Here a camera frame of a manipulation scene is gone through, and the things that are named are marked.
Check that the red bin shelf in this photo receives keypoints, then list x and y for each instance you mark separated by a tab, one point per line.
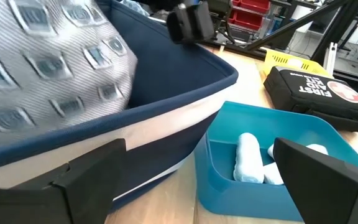
250	15

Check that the grey patterned cloth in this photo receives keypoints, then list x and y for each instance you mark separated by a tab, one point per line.
57	62

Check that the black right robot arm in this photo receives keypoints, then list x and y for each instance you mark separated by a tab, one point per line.
221	9

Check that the navy fabric basket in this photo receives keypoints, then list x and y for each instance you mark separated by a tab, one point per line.
172	68

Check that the white bracket post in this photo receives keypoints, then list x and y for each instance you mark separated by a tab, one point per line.
330	59

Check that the teal plastic bin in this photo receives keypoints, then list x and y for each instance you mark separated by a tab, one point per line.
250	124

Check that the black first aid kit pouch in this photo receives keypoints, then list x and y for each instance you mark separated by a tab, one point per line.
315	102

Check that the white gauze roll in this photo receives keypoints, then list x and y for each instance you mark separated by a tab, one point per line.
317	148
272	175
248	157

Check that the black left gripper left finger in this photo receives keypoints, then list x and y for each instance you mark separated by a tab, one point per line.
73	193

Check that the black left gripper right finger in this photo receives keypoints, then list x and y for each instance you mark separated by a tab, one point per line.
328	193

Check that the yellow plastic basket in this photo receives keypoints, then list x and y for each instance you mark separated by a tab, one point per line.
284	59

